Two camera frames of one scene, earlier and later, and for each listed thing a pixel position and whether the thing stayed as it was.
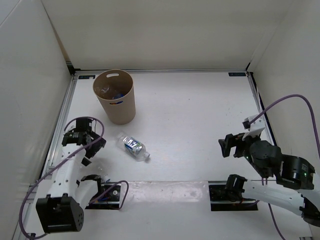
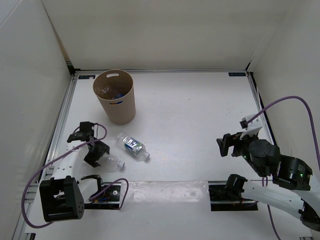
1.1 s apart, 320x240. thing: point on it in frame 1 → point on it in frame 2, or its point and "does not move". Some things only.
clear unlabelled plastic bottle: x=104 y=178 → x=110 y=163
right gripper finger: x=230 y=138 does not move
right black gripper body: x=245 y=152 does not move
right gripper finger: x=226 y=145 does not move
